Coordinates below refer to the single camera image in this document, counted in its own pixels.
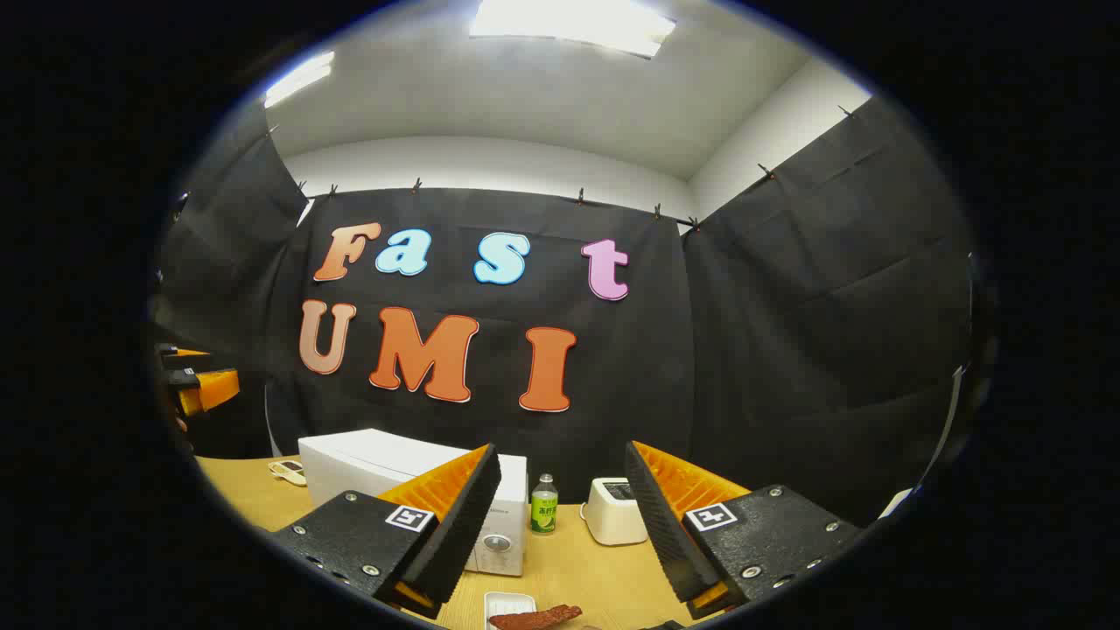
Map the white toaster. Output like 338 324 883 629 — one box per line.
580 477 648 547

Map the ceiling light panel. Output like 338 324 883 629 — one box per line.
470 0 676 59
265 51 336 109

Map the black backdrop cloth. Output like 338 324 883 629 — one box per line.
153 96 977 526

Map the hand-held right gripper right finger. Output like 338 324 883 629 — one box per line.
624 440 865 621

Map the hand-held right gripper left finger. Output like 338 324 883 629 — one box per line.
269 444 503 620

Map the green label drink bottle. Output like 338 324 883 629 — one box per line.
530 473 559 536

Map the white rectangular dish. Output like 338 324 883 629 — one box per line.
484 591 536 630

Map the dark red meat slice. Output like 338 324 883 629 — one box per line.
488 604 583 630

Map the white microwave oven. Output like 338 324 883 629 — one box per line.
297 429 529 577

